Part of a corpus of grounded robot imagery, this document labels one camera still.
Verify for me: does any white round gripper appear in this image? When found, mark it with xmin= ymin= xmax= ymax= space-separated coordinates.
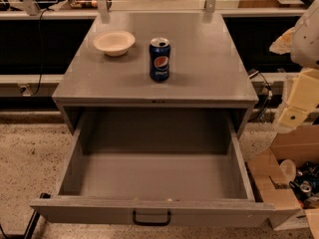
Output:
xmin=269 ymin=0 xmax=319 ymax=133

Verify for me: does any blue pepsi can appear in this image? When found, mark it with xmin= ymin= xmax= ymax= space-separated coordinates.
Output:
xmin=149 ymin=37 xmax=170 ymax=82

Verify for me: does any open grey top drawer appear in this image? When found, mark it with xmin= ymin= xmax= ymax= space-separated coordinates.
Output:
xmin=31 ymin=108 xmax=274 ymax=227

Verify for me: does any brown cardboard box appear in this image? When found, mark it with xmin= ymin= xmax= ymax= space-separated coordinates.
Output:
xmin=247 ymin=124 xmax=319 ymax=239

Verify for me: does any grey metal cabinet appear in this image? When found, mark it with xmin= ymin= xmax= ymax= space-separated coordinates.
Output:
xmin=53 ymin=11 xmax=257 ymax=131

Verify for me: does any white bowl in box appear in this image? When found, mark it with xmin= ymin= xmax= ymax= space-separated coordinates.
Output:
xmin=279 ymin=159 xmax=296 ymax=182

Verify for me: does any white paper bowl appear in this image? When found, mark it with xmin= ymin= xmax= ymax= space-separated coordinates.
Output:
xmin=94 ymin=31 xmax=136 ymax=57

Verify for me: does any black cables right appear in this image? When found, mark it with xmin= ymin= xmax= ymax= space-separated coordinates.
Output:
xmin=247 ymin=69 xmax=274 ymax=123

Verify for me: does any black drawer handle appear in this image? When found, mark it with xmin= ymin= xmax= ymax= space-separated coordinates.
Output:
xmin=132 ymin=210 xmax=171 ymax=227

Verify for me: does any black power cable left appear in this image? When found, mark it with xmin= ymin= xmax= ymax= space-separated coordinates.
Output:
xmin=32 ymin=7 xmax=56 ymax=97

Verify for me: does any black frame leg bottom left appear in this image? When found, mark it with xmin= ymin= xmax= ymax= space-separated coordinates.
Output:
xmin=23 ymin=210 xmax=40 ymax=239

